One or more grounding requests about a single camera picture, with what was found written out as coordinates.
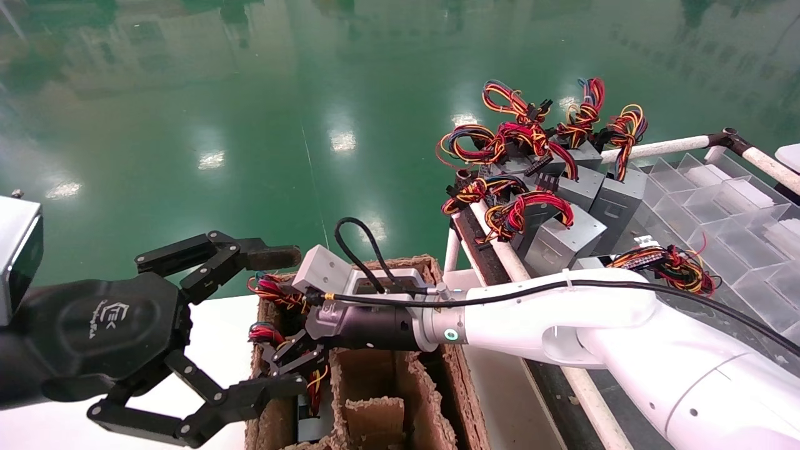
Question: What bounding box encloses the black pipe corner connector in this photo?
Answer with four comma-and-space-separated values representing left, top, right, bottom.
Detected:
708, 127, 754, 158

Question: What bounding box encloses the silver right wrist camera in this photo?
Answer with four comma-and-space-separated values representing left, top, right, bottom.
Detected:
292, 245, 433, 299

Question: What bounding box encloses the looped black camera cable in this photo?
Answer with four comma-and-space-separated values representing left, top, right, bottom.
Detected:
334, 217, 438, 296

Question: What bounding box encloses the white rail frame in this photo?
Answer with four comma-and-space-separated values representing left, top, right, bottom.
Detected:
450, 209, 604, 450

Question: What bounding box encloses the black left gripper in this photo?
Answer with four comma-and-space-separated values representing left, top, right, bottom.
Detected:
16, 230, 308, 449

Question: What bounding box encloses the small white box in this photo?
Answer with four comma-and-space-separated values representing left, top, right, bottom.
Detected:
775, 144, 800, 174
719, 178, 776, 213
687, 164, 729, 188

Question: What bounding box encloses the clear plastic divider tray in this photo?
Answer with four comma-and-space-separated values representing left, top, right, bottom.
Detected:
628, 152, 800, 338

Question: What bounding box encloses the brown cardboard divider box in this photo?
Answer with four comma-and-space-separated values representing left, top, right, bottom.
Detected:
245, 254, 491, 450

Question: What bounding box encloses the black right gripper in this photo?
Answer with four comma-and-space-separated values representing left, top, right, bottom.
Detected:
255, 299, 418, 383

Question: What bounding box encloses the short white rack leg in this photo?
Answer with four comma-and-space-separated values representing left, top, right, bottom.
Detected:
442, 226, 462, 273

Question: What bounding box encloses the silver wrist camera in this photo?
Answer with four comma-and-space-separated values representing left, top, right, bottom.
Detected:
0, 191, 44, 327
292, 245, 433, 299

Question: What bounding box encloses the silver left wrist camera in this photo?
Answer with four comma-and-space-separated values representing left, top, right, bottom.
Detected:
0, 191, 44, 327

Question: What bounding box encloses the long white rack pipe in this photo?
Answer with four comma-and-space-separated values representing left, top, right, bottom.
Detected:
467, 201, 633, 450

